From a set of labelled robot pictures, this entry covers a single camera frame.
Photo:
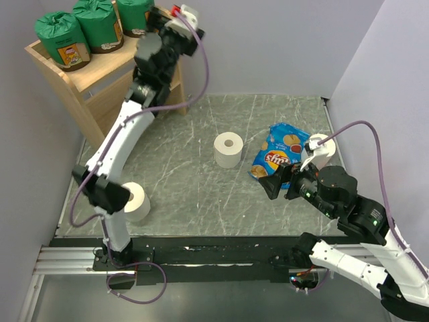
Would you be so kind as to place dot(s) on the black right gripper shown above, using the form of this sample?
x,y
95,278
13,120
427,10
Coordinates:
x,y
287,172

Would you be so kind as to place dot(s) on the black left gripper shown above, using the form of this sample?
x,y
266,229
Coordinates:
x,y
156,21

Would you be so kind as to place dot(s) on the green roll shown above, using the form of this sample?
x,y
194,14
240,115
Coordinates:
x,y
133,15
100,25
62,37

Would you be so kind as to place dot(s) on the white roll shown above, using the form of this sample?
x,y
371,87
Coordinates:
x,y
228,147
138,205
330,144

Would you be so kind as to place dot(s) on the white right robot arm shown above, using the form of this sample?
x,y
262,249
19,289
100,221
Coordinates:
x,y
399,282

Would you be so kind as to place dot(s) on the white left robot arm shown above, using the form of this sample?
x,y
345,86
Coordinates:
x,y
99,178

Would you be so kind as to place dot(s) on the wooden two-tier shelf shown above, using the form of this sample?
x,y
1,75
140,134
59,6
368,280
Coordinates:
x,y
93,115

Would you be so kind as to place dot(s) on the blue Lays chips bag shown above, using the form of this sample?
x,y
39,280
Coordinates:
x,y
284,144

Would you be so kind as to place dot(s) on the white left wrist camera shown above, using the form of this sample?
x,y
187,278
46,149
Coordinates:
x,y
182,17

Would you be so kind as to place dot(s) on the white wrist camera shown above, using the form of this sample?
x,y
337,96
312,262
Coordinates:
x,y
182,17
316,154

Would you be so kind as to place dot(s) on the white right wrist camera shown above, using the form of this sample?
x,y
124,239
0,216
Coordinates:
x,y
316,154

